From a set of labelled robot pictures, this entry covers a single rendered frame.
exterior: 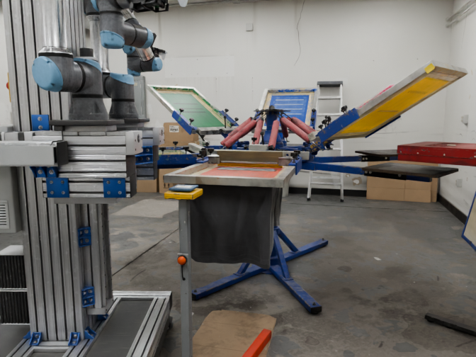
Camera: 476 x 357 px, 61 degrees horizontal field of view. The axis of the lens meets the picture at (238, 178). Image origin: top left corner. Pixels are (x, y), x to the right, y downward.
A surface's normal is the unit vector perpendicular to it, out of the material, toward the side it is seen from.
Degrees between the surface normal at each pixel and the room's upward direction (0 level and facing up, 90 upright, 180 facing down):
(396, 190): 75
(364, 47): 90
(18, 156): 90
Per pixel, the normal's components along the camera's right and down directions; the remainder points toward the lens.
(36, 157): 0.00, 0.15
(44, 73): -0.44, 0.27
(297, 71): -0.24, 0.15
